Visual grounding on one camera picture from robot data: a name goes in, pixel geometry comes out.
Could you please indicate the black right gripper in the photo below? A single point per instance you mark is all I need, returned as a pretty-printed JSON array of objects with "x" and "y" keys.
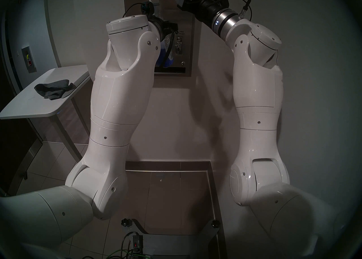
[{"x": 209, "y": 8}]

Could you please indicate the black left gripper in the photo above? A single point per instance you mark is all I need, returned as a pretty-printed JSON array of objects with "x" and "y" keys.
[{"x": 163, "y": 29}]

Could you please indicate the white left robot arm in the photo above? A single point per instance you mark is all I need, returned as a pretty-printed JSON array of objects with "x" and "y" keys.
[{"x": 118, "y": 105}]

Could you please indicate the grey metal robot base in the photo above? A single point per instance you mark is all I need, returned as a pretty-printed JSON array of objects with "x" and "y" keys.
[{"x": 175, "y": 244}]

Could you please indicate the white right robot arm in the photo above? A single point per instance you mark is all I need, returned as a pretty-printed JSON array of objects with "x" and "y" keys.
[{"x": 260, "y": 105}]

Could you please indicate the chrome dispenser lever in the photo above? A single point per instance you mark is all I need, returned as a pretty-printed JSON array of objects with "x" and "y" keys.
[{"x": 178, "y": 47}]

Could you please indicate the dark grey cloth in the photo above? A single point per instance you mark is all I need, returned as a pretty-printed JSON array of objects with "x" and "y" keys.
[{"x": 55, "y": 88}]

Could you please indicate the white side table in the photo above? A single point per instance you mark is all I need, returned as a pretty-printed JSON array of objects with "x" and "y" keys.
[{"x": 42, "y": 102}]

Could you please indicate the black star knob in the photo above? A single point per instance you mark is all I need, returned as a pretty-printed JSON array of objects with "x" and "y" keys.
[
  {"x": 215, "y": 223},
  {"x": 126, "y": 222}
]

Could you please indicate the black power box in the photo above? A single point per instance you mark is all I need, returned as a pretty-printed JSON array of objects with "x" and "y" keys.
[{"x": 137, "y": 242}]

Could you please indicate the stainless steel wall dispenser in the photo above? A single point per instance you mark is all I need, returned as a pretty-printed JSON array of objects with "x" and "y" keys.
[{"x": 186, "y": 51}]

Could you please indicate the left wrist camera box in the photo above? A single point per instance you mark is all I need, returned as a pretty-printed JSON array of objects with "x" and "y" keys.
[{"x": 147, "y": 7}]

